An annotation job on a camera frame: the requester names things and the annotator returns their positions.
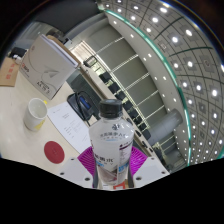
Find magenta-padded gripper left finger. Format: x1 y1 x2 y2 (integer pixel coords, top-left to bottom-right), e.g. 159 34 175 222
59 146 100 189

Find flat round red coaster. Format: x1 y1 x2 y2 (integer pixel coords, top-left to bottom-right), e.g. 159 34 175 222
43 140 65 165

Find black desktop device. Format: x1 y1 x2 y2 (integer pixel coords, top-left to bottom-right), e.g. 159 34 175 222
9 47 28 63

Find black desk phone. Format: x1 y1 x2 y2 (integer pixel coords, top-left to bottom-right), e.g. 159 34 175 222
66 91 101 122

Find clear black-capped water bottle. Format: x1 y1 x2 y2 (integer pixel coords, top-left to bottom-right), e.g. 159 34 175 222
88 98 135 190

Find white cup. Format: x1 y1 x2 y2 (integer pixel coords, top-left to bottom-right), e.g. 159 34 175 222
23 97 49 132

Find long curved conference table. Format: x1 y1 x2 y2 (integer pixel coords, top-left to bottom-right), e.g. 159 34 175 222
66 43 158 161

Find white paper ream box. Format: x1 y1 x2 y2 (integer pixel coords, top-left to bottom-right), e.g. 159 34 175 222
19 33 80 101

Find white printed paper sheet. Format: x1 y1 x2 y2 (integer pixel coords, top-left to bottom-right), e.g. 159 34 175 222
46 101 93 154

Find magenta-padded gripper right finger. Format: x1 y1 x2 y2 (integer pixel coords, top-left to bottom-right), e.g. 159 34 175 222
127 146 170 189

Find group of ceiling lights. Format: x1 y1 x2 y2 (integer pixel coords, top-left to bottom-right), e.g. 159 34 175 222
99 0 224 161

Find row of black office chairs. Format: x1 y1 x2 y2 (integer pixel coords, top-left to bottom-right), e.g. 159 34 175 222
99 71 168 158

